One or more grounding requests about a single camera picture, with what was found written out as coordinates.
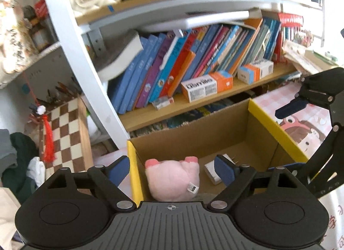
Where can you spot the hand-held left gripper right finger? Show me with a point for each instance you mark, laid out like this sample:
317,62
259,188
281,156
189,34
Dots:
224,170

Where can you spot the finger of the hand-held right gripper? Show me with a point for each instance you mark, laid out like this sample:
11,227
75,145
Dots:
291,106
330,153

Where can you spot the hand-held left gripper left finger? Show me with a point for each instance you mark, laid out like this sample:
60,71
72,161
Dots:
121,170

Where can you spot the white charger plug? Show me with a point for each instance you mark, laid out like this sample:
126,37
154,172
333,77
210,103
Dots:
211,170

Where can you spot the yellow cardboard box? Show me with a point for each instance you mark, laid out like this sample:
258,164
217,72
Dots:
204,131

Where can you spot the pink plush pig toy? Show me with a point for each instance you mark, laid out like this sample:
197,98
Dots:
172,180

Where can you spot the stack of papers and books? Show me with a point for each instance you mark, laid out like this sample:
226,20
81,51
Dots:
303,59

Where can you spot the orange and white carton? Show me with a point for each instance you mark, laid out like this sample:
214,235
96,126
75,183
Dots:
255,71
207,86

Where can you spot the wooden chessboard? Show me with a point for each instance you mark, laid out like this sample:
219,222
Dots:
70,131

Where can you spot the colourful flower ornament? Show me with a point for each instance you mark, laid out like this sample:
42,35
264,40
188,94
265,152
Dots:
303,34

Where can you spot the red tassel ornament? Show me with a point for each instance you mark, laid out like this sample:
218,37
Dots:
49,142

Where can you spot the small red white box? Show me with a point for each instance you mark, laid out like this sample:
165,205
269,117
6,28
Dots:
162,102

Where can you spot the red dictionary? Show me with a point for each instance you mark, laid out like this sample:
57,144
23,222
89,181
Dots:
290,18

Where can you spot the pile of clothes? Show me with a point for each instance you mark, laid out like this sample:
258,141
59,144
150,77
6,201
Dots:
21,145

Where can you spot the white metal bookshelf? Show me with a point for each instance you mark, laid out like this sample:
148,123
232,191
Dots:
83,72

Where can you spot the row of colourful books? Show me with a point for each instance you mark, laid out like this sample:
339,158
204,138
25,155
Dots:
188,59

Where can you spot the thick grey book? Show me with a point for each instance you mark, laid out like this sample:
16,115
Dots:
121,56

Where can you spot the white side shelf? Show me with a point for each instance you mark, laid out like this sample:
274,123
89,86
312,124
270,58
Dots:
45,69

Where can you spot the white lamp bar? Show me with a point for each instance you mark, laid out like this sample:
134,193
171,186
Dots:
193,21

